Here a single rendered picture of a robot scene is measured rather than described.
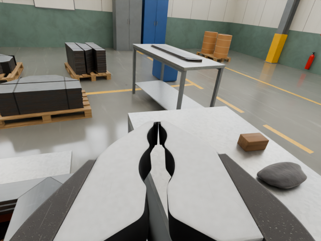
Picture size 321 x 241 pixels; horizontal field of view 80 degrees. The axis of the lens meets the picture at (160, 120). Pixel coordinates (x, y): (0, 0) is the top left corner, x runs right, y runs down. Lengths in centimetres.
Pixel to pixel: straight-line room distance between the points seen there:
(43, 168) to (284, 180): 109
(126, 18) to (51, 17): 258
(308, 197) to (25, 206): 96
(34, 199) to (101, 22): 801
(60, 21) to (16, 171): 749
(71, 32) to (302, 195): 827
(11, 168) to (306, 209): 127
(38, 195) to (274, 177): 85
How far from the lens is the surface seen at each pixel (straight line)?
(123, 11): 813
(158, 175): 66
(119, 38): 815
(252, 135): 90
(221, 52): 803
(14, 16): 849
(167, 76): 483
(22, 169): 125
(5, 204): 96
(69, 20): 845
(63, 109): 313
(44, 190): 93
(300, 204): 76
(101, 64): 475
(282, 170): 81
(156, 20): 862
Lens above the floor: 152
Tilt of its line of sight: 30 degrees down
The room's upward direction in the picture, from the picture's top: 6 degrees clockwise
